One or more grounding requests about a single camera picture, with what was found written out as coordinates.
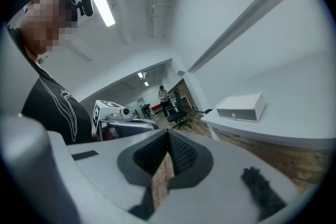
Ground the white drawer box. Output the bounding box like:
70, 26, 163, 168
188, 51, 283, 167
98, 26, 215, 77
215, 91, 267, 123

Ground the large white table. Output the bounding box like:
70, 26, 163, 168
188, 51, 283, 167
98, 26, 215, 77
200, 59, 336, 151

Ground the person's black printed shirt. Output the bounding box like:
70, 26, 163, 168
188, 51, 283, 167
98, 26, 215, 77
22, 59, 93, 145

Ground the white background desk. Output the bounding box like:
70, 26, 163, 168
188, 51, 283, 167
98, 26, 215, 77
180, 94, 195, 109

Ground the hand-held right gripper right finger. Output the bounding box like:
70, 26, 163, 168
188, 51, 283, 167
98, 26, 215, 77
149, 128, 300, 224

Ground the black office chair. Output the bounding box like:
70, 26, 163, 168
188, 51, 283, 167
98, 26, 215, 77
167, 88, 193, 130

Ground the person's head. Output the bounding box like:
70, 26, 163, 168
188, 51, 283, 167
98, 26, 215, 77
6, 0, 79, 61

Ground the black head-mounted camera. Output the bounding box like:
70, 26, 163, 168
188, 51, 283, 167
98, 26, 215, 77
74, 0, 95, 17

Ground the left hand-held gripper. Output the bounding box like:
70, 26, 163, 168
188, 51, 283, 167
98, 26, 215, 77
91, 99, 160, 141

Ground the grey box with logo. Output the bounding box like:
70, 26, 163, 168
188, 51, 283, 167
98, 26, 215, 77
216, 108, 258, 122

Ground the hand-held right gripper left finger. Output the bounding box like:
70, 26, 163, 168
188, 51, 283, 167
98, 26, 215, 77
48, 128, 169, 224

